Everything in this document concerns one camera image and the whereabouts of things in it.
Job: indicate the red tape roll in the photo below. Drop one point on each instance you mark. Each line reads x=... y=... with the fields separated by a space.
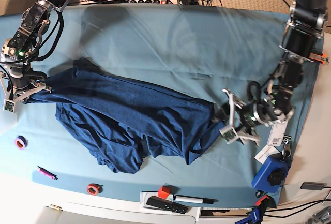
x=94 y=189

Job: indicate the orange black utility clamp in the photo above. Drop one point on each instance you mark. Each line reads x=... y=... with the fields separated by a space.
x=322 y=59

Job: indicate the black remote control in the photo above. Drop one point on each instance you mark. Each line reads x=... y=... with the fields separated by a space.
x=166 y=205

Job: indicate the light blue table cloth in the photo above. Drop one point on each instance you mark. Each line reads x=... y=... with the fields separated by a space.
x=195 y=50

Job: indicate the white black marker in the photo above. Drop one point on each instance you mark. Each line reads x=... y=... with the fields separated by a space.
x=193 y=200

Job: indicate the white paper card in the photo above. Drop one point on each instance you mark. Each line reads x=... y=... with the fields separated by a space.
x=265 y=152

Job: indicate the white blister pack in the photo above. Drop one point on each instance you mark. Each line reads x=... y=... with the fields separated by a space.
x=276 y=134

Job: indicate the metal keys carabiner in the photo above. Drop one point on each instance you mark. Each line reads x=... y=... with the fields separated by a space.
x=287 y=144

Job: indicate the orange red cube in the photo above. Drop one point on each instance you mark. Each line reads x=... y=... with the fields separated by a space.
x=164 y=192

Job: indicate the blue orange clamp bottom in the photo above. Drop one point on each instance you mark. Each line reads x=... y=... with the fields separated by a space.
x=257 y=213

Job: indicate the dark blue t-shirt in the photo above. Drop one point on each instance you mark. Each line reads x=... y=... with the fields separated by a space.
x=121 y=121

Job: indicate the pink pen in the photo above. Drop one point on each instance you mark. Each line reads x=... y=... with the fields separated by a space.
x=46 y=173

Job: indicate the power strip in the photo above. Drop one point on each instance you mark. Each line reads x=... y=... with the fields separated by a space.
x=145 y=1

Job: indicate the purple tape roll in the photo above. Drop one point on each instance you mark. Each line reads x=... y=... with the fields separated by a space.
x=20 y=142

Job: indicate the blue box with knob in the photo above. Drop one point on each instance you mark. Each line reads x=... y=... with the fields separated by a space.
x=271 y=175

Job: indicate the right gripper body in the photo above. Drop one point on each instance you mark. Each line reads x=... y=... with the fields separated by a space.
x=14 y=95

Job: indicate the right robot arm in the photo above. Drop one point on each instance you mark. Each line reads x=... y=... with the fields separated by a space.
x=18 y=80

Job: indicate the grey adapter box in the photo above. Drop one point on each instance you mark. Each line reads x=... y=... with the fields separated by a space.
x=312 y=186

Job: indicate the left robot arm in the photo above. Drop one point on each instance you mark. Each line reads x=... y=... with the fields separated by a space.
x=270 y=103

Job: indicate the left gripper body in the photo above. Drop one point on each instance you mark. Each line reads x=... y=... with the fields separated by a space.
x=237 y=127

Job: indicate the white paper roll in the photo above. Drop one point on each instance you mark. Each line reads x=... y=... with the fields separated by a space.
x=7 y=120

